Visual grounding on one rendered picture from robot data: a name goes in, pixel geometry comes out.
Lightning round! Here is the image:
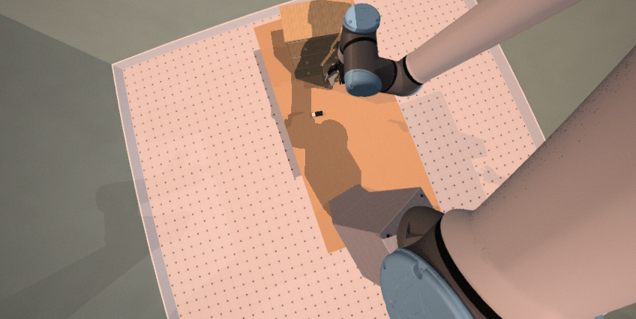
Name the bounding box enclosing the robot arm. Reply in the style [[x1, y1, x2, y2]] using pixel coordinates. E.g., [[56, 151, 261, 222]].
[[336, 0, 636, 319]]

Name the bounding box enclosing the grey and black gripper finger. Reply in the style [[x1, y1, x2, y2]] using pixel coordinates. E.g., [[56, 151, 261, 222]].
[[325, 62, 338, 86]]

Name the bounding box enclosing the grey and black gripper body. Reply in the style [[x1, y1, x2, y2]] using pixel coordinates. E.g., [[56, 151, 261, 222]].
[[337, 59, 345, 84]]

